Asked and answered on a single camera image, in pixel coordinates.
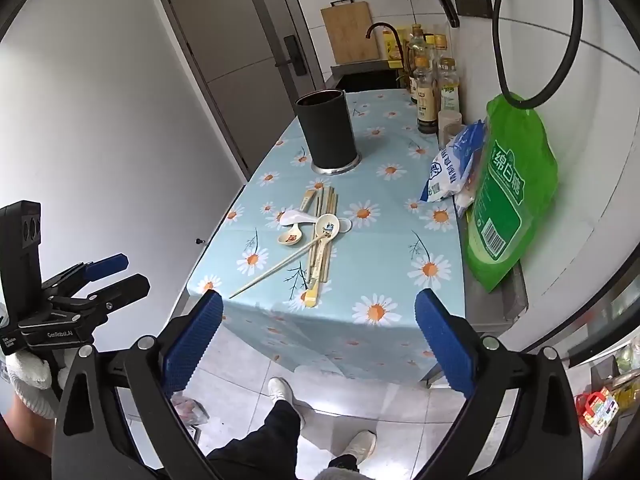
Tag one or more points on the light wooden chopstick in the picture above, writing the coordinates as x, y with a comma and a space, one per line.
270, 272

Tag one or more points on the dark sauce bottle tan label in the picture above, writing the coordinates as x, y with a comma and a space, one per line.
425, 107

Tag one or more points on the small white bag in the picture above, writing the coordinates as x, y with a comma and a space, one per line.
462, 197

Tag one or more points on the wooden cutting board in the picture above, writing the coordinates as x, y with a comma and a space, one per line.
350, 32

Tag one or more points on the small brown-bowled spoon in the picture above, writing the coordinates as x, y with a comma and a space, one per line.
289, 236

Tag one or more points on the person's left hand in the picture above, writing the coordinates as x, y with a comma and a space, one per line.
27, 380

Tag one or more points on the large beige spoon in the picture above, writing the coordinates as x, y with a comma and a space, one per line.
327, 225

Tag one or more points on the black sink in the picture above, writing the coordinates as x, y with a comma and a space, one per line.
365, 77

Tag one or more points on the white lid spice jar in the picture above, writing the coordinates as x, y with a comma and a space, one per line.
449, 125

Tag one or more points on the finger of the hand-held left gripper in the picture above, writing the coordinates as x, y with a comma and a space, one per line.
122, 290
106, 264

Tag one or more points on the yellow detergent jug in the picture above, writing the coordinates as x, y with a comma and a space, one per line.
392, 45

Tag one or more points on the white left shoe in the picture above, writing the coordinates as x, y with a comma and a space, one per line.
284, 394

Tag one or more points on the black cylindrical utensil holder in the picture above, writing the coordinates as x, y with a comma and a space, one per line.
327, 130

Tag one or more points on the white right shoe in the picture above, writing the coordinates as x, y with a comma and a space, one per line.
361, 445

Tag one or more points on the green plastic bag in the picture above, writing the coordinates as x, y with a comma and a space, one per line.
510, 195

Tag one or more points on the red snack box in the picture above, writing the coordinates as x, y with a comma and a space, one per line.
597, 407

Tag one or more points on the person's left forearm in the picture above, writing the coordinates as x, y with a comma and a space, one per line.
20, 435

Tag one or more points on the green label oil bottle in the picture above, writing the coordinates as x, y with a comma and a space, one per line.
448, 87

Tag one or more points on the black curved faucet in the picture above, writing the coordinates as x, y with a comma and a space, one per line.
382, 26

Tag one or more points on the bundle of wooden chopsticks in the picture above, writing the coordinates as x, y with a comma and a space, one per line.
327, 200

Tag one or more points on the blue daisy print tablecloth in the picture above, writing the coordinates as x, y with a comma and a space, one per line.
380, 260

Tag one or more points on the yellow cap clear bottle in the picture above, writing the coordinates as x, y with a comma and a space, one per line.
440, 45

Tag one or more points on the grey door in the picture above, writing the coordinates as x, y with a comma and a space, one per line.
225, 35

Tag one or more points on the white and blue bag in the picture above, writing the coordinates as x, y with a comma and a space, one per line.
450, 170

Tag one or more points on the person's left leg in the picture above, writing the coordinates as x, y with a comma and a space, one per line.
260, 440

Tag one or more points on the gold cap clear bottle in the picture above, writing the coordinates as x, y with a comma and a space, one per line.
416, 47

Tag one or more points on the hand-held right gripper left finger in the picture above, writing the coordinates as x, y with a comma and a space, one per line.
195, 340

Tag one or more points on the person's leg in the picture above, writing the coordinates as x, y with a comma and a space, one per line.
260, 440
345, 465

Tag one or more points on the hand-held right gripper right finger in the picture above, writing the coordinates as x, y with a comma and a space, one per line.
445, 345

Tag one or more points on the white shoe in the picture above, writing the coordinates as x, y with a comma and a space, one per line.
284, 394
361, 445

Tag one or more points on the plain white ceramic spoon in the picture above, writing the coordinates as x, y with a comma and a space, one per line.
292, 218

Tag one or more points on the person's right leg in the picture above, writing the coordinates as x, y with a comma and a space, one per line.
345, 465

